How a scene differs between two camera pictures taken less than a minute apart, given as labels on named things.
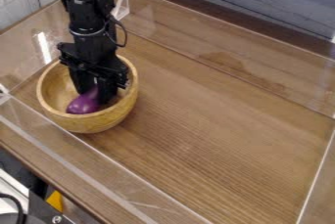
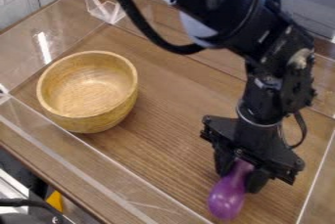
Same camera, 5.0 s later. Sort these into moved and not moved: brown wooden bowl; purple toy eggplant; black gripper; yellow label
Moved: purple toy eggplant; black gripper
Not moved: brown wooden bowl; yellow label
